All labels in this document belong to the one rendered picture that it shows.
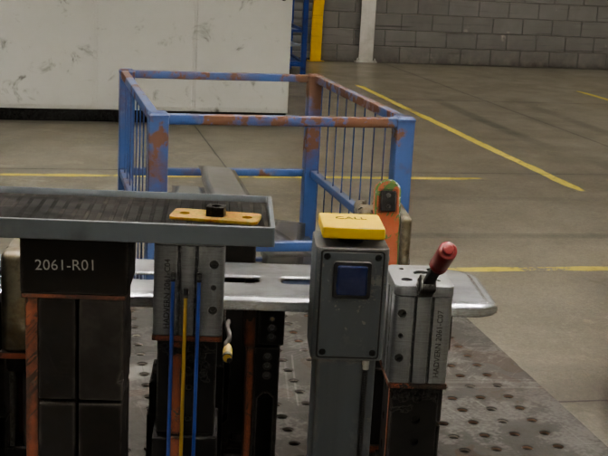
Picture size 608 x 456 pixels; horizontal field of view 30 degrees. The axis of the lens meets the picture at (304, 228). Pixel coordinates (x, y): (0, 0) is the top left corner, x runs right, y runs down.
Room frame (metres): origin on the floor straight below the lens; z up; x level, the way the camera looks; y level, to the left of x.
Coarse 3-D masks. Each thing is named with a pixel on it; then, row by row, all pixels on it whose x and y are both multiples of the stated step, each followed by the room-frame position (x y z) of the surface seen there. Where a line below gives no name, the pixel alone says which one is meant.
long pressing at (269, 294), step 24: (0, 264) 1.40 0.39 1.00; (144, 264) 1.44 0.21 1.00; (240, 264) 1.46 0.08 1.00; (264, 264) 1.47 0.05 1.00; (288, 264) 1.48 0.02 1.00; (0, 288) 1.29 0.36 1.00; (144, 288) 1.33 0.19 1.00; (240, 288) 1.35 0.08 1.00; (264, 288) 1.36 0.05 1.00; (288, 288) 1.36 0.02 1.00; (456, 288) 1.40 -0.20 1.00; (480, 288) 1.42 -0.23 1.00; (456, 312) 1.32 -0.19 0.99; (480, 312) 1.32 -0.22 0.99
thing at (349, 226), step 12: (324, 216) 1.08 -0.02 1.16; (336, 216) 1.08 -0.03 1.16; (348, 216) 1.08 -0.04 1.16; (360, 216) 1.09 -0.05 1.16; (372, 216) 1.09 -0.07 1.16; (324, 228) 1.04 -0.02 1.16; (336, 228) 1.04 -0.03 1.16; (348, 228) 1.04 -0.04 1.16; (360, 228) 1.04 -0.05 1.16; (372, 228) 1.04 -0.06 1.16; (384, 228) 1.04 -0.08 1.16; (348, 240) 1.06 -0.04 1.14; (360, 240) 1.06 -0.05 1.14
